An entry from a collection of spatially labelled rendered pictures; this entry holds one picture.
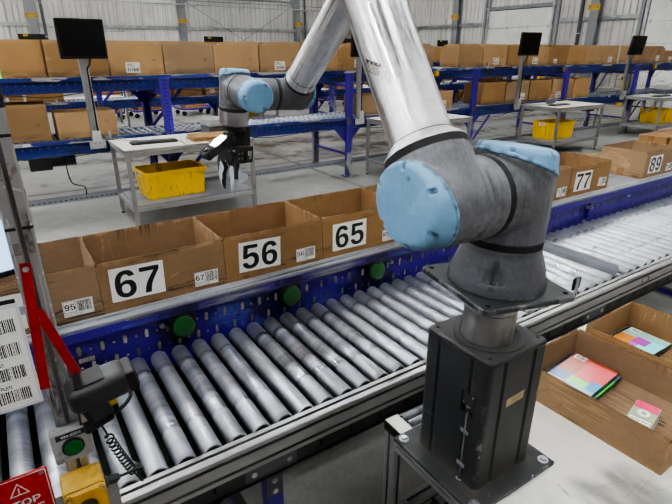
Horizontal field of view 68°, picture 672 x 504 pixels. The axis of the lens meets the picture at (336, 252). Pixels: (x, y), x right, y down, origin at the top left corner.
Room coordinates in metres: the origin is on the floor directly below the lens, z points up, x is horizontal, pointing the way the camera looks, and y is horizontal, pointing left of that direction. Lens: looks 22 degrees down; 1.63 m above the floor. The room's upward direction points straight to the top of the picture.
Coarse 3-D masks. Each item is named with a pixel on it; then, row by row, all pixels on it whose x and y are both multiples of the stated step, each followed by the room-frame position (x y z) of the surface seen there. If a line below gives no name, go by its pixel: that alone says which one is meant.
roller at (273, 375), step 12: (240, 336) 1.43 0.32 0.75; (240, 348) 1.39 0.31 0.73; (252, 348) 1.35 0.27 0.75; (252, 360) 1.31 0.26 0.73; (264, 360) 1.29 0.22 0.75; (264, 372) 1.24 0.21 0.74; (276, 372) 1.23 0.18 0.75; (276, 384) 1.18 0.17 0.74; (288, 384) 1.17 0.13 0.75; (288, 396) 1.13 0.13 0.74; (300, 396) 1.12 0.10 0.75; (300, 408) 1.07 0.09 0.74
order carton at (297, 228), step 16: (240, 208) 1.89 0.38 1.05; (256, 208) 1.93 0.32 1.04; (272, 208) 1.97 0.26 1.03; (288, 208) 1.97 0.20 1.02; (208, 224) 1.81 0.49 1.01; (224, 224) 1.85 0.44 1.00; (240, 224) 1.89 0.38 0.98; (256, 224) 1.92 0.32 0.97; (272, 224) 1.96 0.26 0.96; (288, 224) 1.98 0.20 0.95; (304, 224) 1.72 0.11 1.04; (320, 224) 1.76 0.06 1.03; (224, 240) 1.55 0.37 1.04; (240, 240) 1.58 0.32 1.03; (288, 240) 1.68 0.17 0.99; (304, 240) 1.72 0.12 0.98; (320, 240) 1.76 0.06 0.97; (224, 256) 1.55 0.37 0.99; (288, 256) 1.68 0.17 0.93; (320, 256) 1.76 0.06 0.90; (256, 272) 1.61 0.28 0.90
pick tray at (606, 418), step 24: (576, 336) 1.31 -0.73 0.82; (552, 360) 1.24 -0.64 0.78; (600, 360) 1.24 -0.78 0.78; (624, 360) 1.19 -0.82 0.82; (648, 360) 1.14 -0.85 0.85; (552, 384) 1.07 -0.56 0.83; (624, 384) 1.16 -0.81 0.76; (648, 384) 1.13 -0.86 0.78; (552, 408) 1.06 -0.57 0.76; (576, 408) 1.01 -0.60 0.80; (600, 408) 0.96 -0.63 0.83; (624, 408) 1.06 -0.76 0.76; (600, 432) 0.96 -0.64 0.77; (624, 432) 0.91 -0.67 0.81; (648, 432) 0.88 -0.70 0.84; (648, 456) 0.87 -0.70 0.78
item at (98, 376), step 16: (96, 368) 0.76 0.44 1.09; (112, 368) 0.76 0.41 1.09; (128, 368) 0.77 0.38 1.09; (64, 384) 0.74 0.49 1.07; (80, 384) 0.72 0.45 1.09; (96, 384) 0.73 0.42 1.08; (112, 384) 0.74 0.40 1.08; (128, 384) 0.75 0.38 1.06; (80, 400) 0.71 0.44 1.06; (96, 400) 0.72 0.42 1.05; (112, 400) 0.76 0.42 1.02; (96, 416) 0.73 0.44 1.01; (112, 416) 0.74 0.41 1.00
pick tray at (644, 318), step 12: (612, 312) 1.41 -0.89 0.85; (624, 312) 1.46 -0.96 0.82; (636, 312) 1.47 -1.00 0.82; (648, 312) 1.44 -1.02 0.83; (660, 312) 1.41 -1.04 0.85; (588, 324) 1.33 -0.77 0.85; (600, 324) 1.38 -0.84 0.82; (612, 324) 1.42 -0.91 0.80; (624, 324) 1.47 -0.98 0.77; (636, 324) 1.46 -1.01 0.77; (648, 324) 1.43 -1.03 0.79; (660, 324) 1.41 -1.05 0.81; (600, 336) 1.29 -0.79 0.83; (612, 336) 1.26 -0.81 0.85; (660, 336) 1.40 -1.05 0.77; (636, 348) 1.20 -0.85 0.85; (660, 360) 1.15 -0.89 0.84
